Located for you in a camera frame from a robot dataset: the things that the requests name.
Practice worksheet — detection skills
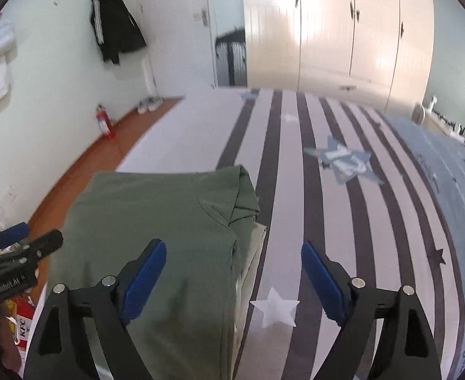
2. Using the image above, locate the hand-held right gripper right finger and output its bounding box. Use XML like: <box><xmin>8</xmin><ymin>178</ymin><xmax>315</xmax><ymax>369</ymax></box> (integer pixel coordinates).
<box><xmin>301</xmin><ymin>241</ymin><xmax>443</xmax><ymax>380</ymax></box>

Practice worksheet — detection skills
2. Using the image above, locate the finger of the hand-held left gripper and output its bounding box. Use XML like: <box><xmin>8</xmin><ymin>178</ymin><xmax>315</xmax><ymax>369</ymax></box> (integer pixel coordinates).
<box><xmin>0</xmin><ymin>223</ymin><xmax>30</xmax><ymax>248</ymax></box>
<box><xmin>19</xmin><ymin>230</ymin><xmax>64</xmax><ymax>260</ymax></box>

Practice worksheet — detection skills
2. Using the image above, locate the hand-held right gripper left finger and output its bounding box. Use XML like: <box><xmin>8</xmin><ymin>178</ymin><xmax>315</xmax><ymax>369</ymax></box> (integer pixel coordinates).
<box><xmin>22</xmin><ymin>238</ymin><xmax>168</xmax><ymax>380</ymax></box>

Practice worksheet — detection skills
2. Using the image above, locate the olive green polo shirt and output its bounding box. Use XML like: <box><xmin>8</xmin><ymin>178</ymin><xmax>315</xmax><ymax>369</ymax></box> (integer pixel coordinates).
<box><xmin>48</xmin><ymin>165</ymin><xmax>261</xmax><ymax>380</ymax></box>

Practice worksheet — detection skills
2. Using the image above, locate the red and white paper bag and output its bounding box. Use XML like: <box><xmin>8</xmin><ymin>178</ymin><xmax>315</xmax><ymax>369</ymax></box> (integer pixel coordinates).
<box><xmin>5</xmin><ymin>297</ymin><xmax>37</xmax><ymax>351</ymax></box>

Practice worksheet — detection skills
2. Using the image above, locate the striped star print bed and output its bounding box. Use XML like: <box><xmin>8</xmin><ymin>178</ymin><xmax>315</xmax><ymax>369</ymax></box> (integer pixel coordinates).
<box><xmin>19</xmin><ymin>87</ymin><xmax>465</xmax><ymax>380</ymax></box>

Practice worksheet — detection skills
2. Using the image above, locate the red fire extinguisher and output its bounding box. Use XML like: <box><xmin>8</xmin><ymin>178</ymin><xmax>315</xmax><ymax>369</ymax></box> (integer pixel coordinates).
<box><xmin>95</xmin><ymin>103</ymin><xmax>116</xmax><ymax>140</ymax></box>

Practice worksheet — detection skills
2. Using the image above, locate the white nightstand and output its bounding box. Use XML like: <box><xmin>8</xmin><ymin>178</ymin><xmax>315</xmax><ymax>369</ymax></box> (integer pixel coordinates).
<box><xmin>412</xmin><ymin>101</ymin><xmax>465</xmax><ymax>147</ymax></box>

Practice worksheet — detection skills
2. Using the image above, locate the black hanging jacket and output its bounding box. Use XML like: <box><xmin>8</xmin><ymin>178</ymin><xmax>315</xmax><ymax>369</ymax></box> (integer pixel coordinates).
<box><xmin>90</xmin><ymin>0</ymin><xmax>147</xmax><ymax>65</ymax></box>

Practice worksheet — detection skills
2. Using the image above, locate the silver ribbed suitcase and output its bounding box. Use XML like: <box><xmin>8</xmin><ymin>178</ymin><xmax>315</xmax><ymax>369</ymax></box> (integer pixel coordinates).
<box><xmin>214</xmin><ymin>28</ymin><xmax>248</xmax><ymax>87</ymax></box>

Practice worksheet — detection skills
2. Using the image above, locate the white door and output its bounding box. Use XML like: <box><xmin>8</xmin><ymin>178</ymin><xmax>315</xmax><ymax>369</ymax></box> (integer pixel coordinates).
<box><xmin>137</xmin><ymin>0</ymin><xmax>217</xmax><ymax>99</ymax></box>

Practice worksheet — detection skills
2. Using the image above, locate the cream wardrobe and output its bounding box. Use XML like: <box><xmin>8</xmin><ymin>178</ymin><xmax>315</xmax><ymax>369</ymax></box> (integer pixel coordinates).
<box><xmin>240</xmin><ymin>0</ymin><xmax>435</xmax><ymax>111</ymax></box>

